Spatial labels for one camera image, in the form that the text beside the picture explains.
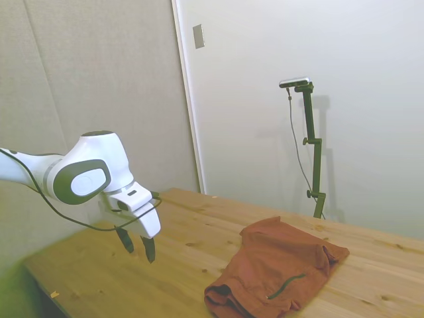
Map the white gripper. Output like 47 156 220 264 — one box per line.
108 197 162 264

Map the rust red shirt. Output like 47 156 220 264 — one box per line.
203 215 350 317

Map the white door trim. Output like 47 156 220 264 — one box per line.
171 0 208 195

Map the dark green camera stand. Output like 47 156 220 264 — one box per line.
293 82 327 219

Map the grey wall plate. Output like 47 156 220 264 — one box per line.
192 23 205 50

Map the grey camera on stand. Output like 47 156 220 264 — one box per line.
278 77 311 89

